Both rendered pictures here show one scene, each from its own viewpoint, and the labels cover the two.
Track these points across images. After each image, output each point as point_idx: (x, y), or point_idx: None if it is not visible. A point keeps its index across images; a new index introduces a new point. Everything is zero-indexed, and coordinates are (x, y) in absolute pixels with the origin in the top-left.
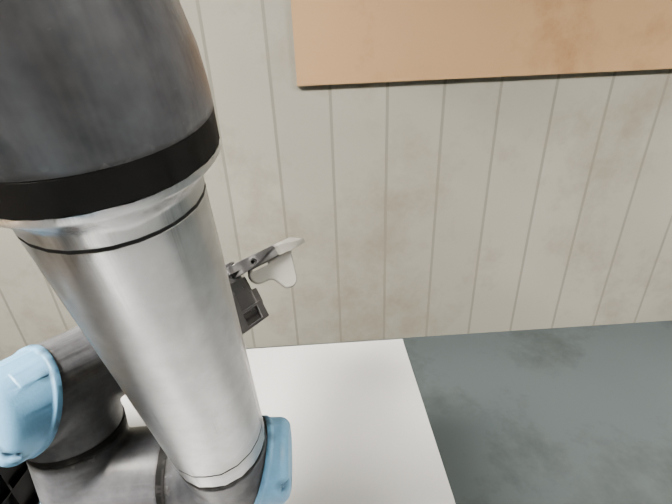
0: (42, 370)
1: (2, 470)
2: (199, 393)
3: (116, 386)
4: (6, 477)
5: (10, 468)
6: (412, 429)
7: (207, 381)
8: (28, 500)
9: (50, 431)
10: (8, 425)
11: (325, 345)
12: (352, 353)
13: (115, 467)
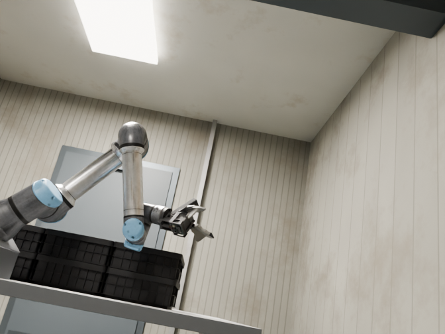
0: None
1: (149, 257)
2: (123, 181)
3: (144, 211)
4: (149, 260)
5: (151, 259)
6: (178, 313)
7: (124, 179)
8: (148, 272)
9: None
10: None
11: (250, 326)
12: (242, 325)
13: None
